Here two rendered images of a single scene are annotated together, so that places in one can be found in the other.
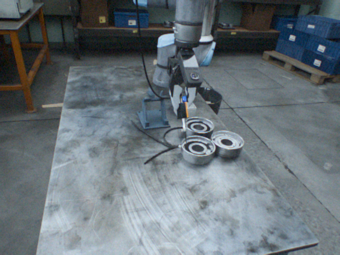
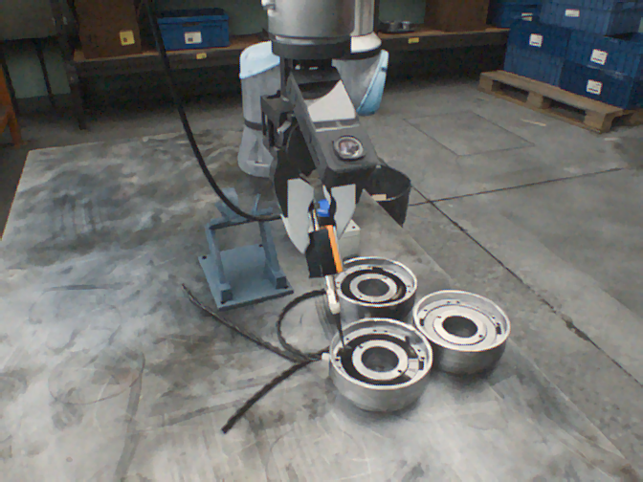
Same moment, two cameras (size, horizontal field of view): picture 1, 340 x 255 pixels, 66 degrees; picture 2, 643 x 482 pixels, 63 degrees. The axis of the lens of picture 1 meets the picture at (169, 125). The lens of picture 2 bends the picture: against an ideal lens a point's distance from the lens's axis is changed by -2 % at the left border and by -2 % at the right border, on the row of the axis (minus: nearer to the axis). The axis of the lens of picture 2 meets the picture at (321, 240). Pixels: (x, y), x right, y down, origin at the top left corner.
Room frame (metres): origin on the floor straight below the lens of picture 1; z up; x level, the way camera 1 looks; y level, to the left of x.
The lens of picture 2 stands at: (0.25, -0.01, 1.22)
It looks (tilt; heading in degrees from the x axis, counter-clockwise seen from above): 31 degrees down; 357
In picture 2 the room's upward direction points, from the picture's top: straight up
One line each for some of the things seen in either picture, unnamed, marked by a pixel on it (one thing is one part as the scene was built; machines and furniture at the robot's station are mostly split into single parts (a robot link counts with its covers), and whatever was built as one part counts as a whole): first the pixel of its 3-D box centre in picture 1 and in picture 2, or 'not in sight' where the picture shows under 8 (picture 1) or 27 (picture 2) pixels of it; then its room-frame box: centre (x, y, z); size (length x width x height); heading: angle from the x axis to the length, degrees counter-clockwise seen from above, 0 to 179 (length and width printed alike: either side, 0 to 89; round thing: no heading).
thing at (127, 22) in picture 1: (130, 18); (189, 29); (4.30, 0.74, 0.56); 0.52 x 0.38 x 0.22; 104
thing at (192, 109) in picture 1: (184, 108); (326, 231); (0.93, -0.05, 0.82); 0.08 x 0.07 x 0.05; 17
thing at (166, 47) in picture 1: (171, 48); (276, 78); (1.25, 0.02, 0.97); 0.13 x 0.12 x 0.14; 81
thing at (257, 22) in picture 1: (256, 15); (455, 0); (4.93, -1.34, 0.67); 0.52 x 0.43 x 0.43; 107
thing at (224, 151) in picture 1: (226, 144); (458, 332); (0.71, -0.19, 0.82); 0.10 x 0.10 x 0.04
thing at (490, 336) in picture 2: (226, 144); (458, 332); (0.71, -0.19, 0.82); 0.08 x 0.08 x 0.02
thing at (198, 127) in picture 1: (198, 129); (372, 293); (0.78, -0.10, 0.82); 0.10 x 0.10 x 0.04
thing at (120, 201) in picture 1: (143, 120); (216, 279); (0.87, 0.10, 0.79); 1.20 x 0.60 x 0.02; 17
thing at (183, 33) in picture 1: (186, 32); (308, 11); (0.74, -0.03, 1.15); 0.08 x 0.08 x 0.05
